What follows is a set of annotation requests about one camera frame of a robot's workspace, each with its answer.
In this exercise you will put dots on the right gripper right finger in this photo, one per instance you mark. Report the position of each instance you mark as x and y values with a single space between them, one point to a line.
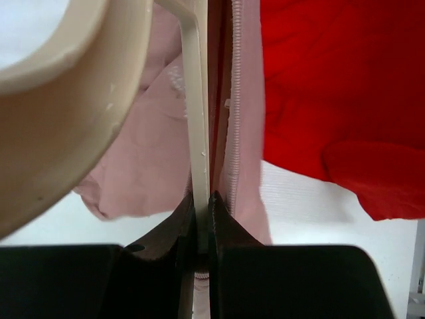
292 282

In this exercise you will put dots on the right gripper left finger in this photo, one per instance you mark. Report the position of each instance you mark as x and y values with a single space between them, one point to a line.
99 282

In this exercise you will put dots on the pink t shirt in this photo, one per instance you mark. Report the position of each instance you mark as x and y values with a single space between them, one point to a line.
146 169

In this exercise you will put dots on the beige plastic hanger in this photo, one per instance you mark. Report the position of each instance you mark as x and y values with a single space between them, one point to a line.
62 107

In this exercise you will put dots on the red t shirt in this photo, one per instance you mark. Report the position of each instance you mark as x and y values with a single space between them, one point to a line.
344 83

